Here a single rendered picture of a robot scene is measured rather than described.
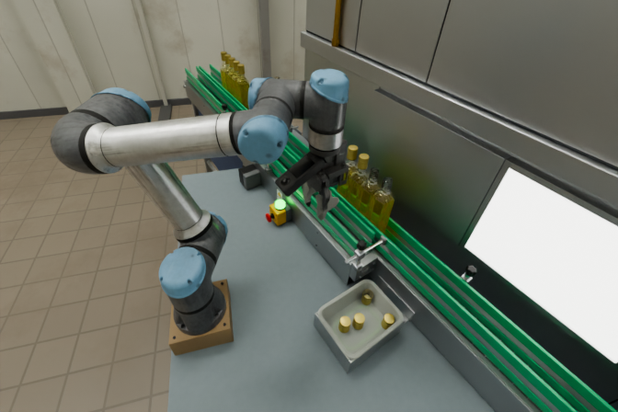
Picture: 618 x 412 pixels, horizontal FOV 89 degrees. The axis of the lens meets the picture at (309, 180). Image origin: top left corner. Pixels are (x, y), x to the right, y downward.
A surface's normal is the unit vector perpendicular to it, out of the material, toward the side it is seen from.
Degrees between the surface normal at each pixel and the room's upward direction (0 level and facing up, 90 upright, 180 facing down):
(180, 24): 90
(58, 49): 90
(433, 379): 0
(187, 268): 8
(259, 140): 90
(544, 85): 90
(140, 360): 0
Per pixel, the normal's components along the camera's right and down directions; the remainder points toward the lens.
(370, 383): 0.04, -0.77
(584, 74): -0.83, 0.33
